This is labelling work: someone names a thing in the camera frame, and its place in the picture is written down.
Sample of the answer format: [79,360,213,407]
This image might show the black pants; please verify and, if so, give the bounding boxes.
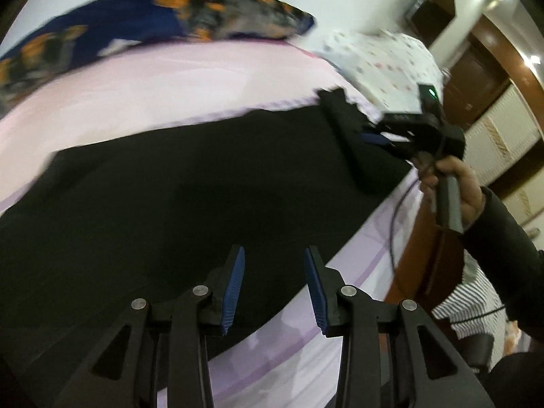
[1,91,410,407]

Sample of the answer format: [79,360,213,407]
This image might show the dark sleeve forearm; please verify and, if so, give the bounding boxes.
[463,188,543,407]

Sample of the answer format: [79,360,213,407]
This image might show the person right hand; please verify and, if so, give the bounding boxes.
[411,152,485,230]

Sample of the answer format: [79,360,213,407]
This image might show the white dotted cloth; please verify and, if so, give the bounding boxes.
[322,31,443,113]

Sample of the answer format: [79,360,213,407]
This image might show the wooden wardrobe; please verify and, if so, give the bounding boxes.
[407,0,544,231]

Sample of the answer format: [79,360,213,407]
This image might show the striped shirt torso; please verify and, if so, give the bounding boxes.
[431,252,507,371]

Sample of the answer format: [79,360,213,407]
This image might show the purple checked bed sheet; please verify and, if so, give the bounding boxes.
[1,41,420,407]

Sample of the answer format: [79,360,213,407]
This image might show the navy orange patterned blanket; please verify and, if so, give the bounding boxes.
[1,0,315,115]

